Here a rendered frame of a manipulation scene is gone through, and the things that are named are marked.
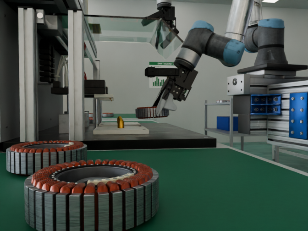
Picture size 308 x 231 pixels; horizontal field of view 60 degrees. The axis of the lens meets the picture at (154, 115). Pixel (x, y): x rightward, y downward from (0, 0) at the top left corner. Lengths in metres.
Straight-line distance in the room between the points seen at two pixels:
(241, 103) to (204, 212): 1.08
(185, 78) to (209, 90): 5.61
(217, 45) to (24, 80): 0.57
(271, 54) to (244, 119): 0.33
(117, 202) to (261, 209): 0.14
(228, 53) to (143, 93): 5.33
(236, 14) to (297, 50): 6.70
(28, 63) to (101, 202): 0.47
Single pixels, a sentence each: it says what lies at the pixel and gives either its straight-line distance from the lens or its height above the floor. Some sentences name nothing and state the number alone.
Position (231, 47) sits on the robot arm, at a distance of 0.89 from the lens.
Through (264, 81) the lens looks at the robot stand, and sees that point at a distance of 1.31.
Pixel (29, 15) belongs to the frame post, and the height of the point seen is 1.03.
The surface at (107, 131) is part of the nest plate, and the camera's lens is 0.72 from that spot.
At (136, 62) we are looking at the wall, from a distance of 6.22.
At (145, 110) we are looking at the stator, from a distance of 0.84.
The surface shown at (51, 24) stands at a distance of 0.71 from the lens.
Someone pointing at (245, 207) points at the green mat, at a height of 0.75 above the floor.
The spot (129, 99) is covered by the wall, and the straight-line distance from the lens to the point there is 6.13.
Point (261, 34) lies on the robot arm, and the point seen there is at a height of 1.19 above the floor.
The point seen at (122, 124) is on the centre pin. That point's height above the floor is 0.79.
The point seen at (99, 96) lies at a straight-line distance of 0.77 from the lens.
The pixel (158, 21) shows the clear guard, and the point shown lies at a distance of 0.72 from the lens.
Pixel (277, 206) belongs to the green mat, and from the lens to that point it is 0.28.
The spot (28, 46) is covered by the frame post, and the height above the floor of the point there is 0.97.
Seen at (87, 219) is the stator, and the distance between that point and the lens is 0.20.
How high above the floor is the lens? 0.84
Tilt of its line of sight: 2 degrees down
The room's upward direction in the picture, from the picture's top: straight up
